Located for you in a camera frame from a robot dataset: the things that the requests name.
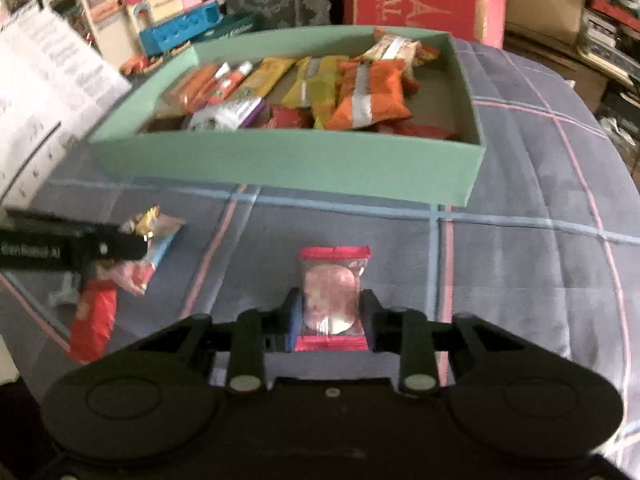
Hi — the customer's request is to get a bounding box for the red clear biscuit packet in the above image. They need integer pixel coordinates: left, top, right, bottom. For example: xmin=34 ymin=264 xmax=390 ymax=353
xmin=295 ymin=246 xmax=371 ymax=351

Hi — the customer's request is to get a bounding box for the small red snack packet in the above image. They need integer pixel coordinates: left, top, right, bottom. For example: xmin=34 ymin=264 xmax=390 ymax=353
xmin=68 ymin=278 xmax=117 ymax=363

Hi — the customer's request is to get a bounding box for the pink clear snack packet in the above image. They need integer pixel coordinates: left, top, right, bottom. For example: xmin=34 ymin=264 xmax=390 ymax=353
xmin=106 ymin=204 xmax=188 ymax=297

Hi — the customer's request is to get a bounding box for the green cardboard tray box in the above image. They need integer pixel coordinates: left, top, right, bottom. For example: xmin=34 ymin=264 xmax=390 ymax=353
xmin=89 ymin=25 xmax=486 ymax=207

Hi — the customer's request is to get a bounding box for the red crinkled snack packet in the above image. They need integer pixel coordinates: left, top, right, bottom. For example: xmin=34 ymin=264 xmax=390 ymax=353
xmin=376 ymin=122 xmax=459 ymax=141

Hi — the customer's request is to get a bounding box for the orange clear snack bar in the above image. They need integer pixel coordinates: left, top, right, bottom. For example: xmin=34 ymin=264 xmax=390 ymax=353
xmin=160 ymin=63 xmax=220 ymax=113

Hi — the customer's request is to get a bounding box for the red square snack packet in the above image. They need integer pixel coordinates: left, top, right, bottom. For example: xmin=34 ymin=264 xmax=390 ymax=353
xmin=260 ymin=105 xmax=314 ymax=129

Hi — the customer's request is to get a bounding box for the silver purple snack packet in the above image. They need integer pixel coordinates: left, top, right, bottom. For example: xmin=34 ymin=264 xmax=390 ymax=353
xmin=184 ymin=98 xmax=267 ymax=131

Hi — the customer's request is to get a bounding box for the orange silver snack packet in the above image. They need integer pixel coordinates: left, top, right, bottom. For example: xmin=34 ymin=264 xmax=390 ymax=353
xmin=324 ymin=60 xmax=412 ymax=131

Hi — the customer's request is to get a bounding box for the golden brown snack bar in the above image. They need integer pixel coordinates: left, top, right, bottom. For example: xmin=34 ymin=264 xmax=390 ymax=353
xmin=230 ymin=56 xmax=297 ymax=101

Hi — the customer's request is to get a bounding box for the yellow green snack bar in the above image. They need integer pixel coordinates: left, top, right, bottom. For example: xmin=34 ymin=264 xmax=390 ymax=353
xmin=305 ymin=55 xmax=349 ymax=130

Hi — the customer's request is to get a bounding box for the orange white snack bar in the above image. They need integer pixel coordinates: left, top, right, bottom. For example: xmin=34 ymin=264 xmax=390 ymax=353
xmin=196 ymin=61 xmax=254 ymax=108

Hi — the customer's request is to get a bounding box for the orange striped chips packet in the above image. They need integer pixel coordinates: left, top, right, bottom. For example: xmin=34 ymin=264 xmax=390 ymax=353
xmin=359 ymin=28 xmax=440 ymax=94

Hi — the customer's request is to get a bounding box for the yellow silver snack packet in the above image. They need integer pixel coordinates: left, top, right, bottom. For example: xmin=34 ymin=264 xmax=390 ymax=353
xmin=280 ymin=56 xmax=321 ymax=108

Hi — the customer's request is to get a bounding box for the white printed instruction sheet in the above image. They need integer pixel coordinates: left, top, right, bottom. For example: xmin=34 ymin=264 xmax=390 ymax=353
xmin=1 ymin=3 xmax=131 ymax=207

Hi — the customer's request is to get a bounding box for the toy kitchen playset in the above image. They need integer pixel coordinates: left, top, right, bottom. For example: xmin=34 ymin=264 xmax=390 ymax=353
xmin=46 ymin=0 xmax=266 ymax=76

